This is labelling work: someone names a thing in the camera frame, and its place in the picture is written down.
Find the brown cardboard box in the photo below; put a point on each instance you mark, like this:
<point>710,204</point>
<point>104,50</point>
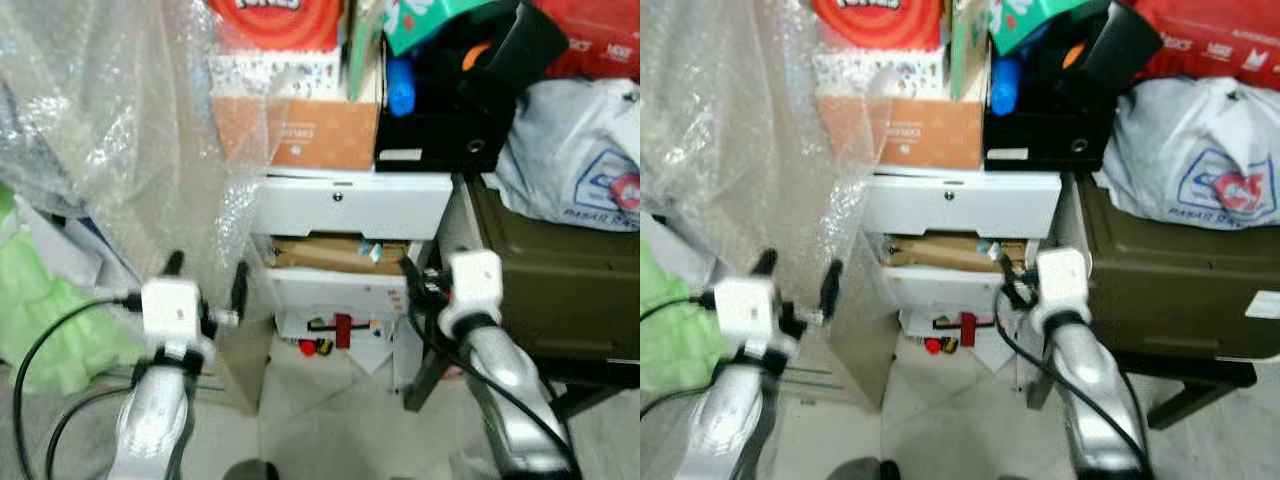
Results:
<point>930,135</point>
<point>320,135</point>

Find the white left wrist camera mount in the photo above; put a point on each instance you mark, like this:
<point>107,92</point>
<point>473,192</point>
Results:
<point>745,312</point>
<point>172,310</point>

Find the olive green box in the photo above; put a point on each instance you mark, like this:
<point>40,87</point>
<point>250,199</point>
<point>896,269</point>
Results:
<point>560,280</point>
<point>1170,280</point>

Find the clear bubble wrap sheet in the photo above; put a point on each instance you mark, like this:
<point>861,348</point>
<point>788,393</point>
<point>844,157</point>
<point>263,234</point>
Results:
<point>740,100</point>
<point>120,100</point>

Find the robot left leg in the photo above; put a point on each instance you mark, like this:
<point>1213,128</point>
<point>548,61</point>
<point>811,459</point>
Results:
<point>250,469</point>
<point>865,468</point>

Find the light green cloth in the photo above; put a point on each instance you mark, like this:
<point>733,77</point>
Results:
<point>50,320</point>
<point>670,340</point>

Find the black storage box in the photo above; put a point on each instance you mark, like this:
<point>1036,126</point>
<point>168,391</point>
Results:
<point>440,140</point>
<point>1045,140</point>

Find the white patterned box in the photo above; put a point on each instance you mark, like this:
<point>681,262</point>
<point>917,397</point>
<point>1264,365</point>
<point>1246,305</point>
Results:
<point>880,75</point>
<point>270,75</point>

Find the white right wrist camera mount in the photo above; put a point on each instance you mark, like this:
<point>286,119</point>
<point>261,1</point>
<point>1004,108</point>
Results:
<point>475,285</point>
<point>1062,285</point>

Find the black bag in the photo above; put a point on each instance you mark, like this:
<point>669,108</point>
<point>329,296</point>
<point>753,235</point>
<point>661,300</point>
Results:
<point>1120,50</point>
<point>520,50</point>

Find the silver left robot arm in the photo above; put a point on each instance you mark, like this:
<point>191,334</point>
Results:
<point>730,420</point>
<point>155,420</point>

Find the white plastic logo bag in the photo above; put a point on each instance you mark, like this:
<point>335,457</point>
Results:
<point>560,140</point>
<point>1170,140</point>

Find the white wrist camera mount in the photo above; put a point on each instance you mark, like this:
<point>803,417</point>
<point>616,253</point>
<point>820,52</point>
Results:
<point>1062,285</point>
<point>172,310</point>
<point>475,285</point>
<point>745,312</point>

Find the red printed package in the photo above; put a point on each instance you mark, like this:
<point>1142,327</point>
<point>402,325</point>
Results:
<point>600,35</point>
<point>1220,35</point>

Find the red printed snack box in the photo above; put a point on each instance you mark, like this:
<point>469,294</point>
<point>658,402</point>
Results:
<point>275,25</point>
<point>880,25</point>

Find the thin green book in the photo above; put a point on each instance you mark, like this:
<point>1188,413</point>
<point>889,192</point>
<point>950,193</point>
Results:
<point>362,50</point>
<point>968,50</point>

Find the white drawer cabinet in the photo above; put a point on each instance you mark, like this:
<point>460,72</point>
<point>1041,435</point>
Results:
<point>960,205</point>
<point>350,205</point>

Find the green printed pack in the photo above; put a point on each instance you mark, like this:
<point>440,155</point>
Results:
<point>1025,20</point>
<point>420,20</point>

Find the blue bottle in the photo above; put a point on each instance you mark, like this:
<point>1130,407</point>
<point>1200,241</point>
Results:
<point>400,90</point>
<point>1004,90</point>

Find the beige board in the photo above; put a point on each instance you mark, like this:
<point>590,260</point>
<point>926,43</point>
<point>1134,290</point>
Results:
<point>245,360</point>
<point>855,360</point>

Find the black stand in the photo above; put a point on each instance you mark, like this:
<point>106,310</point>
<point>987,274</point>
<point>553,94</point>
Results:
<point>1190,380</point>
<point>590,375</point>

